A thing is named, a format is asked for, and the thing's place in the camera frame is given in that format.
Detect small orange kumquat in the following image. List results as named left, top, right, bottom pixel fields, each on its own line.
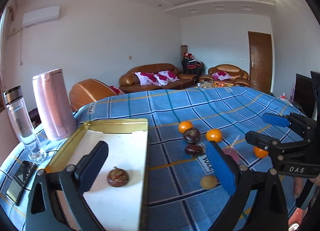
left=178, top=121, right=194, bottom=134
left=206, top=129, right=222, bottom=143

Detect dark round stool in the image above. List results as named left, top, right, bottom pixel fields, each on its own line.
left=28, top=108, right=41, bottom=128

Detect white floral pillow left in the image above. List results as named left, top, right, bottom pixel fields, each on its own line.
left=135, top=72, right=160, bottom=86

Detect brown leather armchair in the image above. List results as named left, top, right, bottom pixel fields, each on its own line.
left=199, top=64, right=250, bottom=87
left=69, top=78, right=125, bottom=112

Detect dark purple mangosteen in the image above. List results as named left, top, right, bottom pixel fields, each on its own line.
left=183, top=128, right=201, bottom=144

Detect floral pillow on armchair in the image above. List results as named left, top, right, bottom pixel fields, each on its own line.
left=212, top=71, right=233, bottom=81

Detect brown leather armchair far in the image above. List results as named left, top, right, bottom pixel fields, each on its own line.
left=199, top=64, right=250, bottom=87

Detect large orange mandarin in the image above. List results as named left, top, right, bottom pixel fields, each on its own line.
left=253, top=146, right=268, bottom=158

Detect beige window curtain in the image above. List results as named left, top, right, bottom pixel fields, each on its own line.
left=7, top=0, right=17, bottom=21

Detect black television screen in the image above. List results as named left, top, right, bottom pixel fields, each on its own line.
left=293, top=74, right=316, bottom=118

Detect blue plaid tablecloth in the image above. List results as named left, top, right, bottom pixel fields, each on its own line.
left=1, top=87, right=300, bottom=230

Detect white floral pillow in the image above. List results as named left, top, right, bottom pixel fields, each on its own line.
left=154, top=71, right=179, bottom=85
left=135, top=72, right=160, bottom=86

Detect clear glass water bottle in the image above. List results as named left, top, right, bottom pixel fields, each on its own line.
left=3, top=86, right=46, bottom=164

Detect pink electric kettle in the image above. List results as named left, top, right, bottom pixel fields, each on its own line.
left=33, top=68, right=76, bottom=141

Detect yellowish brown longan fruit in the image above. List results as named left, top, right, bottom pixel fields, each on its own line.
left=200, top=175, right=219, bottom=190

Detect gold metal tray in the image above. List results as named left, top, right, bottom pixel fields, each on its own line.
left=46, top=118, right=149, bottom=230

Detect reddish brown passion fruit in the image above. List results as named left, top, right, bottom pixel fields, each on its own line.
left=107, top=167, right=130, bottom=188

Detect brown leather armchair near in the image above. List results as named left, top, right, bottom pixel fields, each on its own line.
left=69, top=78, right=125, bottom=112

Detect stacked chairs in corner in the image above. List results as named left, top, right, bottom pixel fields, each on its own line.
left=182, top=52, right=205, bottom=77

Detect white wall air conditioner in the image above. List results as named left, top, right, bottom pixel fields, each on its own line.
left=22, top=6, right=60, bottom=28

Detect brown leather three-seat sofa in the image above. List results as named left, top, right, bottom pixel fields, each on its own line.
left=119, top=63, right=198, bottom=93

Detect black smartphone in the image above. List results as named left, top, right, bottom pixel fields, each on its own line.
left=6, top=161, right=36, bottom=206

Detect coffee table with snacks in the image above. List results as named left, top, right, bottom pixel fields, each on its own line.
left=196, top=81, right=233, bottom=88

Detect brown wooden door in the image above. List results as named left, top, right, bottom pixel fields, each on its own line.
left=248, top=31, right=273, bottom=93

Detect white floral pillow right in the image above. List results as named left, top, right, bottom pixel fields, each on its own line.
left=154, top=71, right=179, bottom=85

